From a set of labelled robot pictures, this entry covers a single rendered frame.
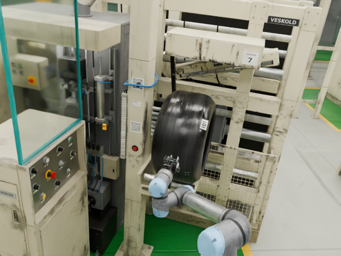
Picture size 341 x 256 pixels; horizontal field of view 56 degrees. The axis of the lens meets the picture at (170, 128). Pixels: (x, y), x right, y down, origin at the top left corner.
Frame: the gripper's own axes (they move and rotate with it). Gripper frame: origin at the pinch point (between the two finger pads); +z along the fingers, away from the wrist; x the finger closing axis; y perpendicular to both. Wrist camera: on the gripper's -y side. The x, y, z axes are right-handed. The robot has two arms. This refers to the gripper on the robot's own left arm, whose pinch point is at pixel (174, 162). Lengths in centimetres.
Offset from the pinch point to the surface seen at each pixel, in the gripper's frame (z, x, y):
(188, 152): 8.2, -5.2, 4.0
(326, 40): 1097, -257, 36
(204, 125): 16.0, -10.8, 18.4
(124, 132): 30, 42, -2
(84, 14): 51, 85, 66
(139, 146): 29.8, 30.4, -9.6
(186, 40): 48, 13, 60
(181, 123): 13.4, 2.1, 18.0
